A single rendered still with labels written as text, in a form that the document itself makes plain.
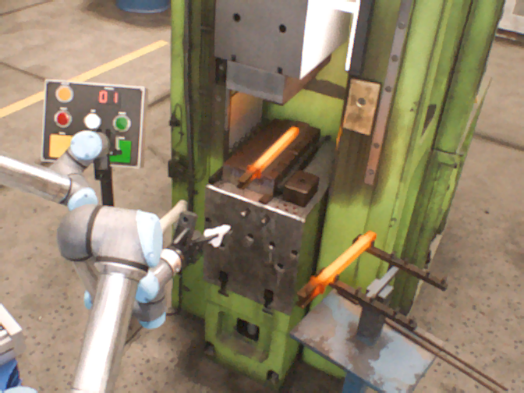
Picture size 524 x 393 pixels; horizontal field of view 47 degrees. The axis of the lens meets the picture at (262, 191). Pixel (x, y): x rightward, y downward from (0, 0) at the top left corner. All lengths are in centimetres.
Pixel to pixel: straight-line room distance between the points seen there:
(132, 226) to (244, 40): 79
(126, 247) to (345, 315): 94
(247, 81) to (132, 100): 43
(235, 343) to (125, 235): 136
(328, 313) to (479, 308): 137
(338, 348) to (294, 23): 99
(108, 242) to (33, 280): 187
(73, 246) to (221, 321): 128
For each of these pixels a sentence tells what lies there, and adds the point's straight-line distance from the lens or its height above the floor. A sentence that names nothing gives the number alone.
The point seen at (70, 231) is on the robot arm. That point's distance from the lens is 136.
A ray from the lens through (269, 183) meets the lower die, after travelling 205.
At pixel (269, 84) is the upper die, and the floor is 132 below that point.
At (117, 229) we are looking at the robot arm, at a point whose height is 129.
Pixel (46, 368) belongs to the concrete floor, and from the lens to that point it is 278.
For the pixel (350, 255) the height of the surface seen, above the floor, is 94.
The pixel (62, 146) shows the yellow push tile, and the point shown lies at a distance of 217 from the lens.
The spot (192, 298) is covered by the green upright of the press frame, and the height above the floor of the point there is 11.
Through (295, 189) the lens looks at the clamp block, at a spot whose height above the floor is 98.
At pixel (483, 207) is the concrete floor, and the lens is 400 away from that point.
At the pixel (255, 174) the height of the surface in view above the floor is 99.
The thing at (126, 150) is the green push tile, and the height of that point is 102.
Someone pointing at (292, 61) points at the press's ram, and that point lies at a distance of 183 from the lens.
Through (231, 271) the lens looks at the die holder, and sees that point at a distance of 228.
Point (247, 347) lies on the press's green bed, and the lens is 258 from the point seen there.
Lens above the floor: 210
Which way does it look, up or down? 34 degrees down
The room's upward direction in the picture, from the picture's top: 5 degrees clockwise
